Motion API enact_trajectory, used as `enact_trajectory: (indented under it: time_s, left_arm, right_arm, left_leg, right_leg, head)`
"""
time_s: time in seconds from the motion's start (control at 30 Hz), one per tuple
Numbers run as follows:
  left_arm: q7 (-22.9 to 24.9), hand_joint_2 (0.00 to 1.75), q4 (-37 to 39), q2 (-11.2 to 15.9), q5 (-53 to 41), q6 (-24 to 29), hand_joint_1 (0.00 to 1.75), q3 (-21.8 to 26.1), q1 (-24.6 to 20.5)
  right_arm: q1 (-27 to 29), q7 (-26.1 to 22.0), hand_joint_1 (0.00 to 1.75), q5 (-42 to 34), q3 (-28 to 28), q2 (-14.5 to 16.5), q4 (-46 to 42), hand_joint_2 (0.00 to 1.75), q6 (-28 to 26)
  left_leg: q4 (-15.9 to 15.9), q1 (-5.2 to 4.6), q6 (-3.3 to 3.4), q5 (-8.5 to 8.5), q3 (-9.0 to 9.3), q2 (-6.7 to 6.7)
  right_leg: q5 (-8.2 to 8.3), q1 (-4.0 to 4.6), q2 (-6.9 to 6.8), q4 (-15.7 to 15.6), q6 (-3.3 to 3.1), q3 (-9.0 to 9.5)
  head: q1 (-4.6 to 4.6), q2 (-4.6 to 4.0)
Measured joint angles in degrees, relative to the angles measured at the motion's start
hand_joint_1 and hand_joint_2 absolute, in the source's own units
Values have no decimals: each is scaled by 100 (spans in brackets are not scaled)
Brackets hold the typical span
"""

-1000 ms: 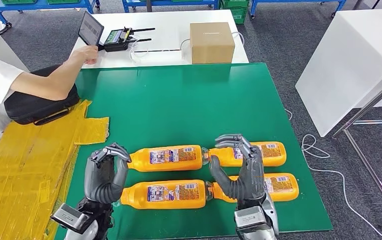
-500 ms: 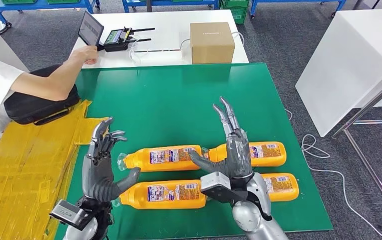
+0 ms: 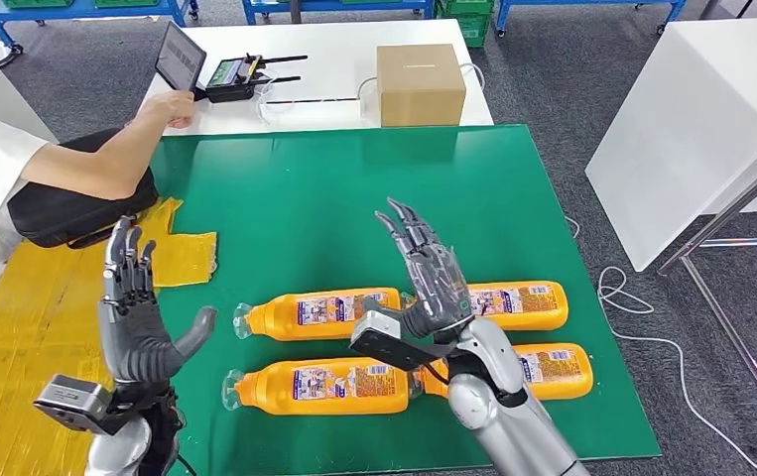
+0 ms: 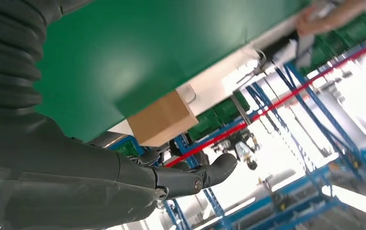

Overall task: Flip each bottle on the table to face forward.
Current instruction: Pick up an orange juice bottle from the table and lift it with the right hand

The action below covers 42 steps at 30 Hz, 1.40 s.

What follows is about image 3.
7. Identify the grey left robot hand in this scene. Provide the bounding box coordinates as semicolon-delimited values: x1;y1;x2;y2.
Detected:
96;215;218;396

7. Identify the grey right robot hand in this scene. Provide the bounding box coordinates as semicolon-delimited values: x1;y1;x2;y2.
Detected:
361;196;478;343

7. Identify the orange detergent bottle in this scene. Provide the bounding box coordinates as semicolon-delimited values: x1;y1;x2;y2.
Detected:
231;287;407;343
417;342;595;402
221;357;420;417
404;281;569;332

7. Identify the black zip case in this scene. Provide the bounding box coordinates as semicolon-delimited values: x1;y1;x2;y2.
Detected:
6;128;160;250

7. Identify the green table mat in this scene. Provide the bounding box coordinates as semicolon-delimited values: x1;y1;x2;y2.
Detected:
91;123;662;476

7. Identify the brown cardboard box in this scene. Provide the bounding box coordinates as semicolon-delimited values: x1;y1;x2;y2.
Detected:
375;43;467;128

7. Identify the person's hand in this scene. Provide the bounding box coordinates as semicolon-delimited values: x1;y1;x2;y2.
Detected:
144;89;196;131

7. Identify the white desk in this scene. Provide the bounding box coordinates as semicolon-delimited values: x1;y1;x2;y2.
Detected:
136;17;494;137

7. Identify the green plastic crate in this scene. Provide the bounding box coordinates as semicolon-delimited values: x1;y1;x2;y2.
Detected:
435;0;494;49

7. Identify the black remote controller with antennas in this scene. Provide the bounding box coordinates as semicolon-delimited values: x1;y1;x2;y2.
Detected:
203;54;309;104

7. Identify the blue metal cart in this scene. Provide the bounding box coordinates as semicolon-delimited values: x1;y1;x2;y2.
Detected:
494;0;687;38
0;0;198;58
241;0;436;26

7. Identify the black tablet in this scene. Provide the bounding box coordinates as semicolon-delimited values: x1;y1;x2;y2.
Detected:
155;21;208;93

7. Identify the white side table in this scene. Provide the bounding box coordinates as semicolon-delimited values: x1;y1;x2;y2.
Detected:
584;16;757;272

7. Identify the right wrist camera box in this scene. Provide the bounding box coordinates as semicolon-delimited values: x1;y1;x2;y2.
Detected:
349;310;458;373

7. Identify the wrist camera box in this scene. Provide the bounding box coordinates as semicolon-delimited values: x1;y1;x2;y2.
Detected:
33;374;116;435
349;310;458;373

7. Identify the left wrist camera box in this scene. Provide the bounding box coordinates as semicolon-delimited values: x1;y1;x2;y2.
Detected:
33;374;116;435

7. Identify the white desk cable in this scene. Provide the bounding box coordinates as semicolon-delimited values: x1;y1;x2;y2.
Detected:
354;60;488;120

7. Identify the thin black cable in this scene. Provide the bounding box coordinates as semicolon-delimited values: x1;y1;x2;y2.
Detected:
264;96;359;106

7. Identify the white floor cable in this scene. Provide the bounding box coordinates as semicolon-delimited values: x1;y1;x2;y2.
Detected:
565;215;757;476

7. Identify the metal table frame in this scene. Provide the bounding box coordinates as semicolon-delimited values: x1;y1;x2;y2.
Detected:
657;108;757;461

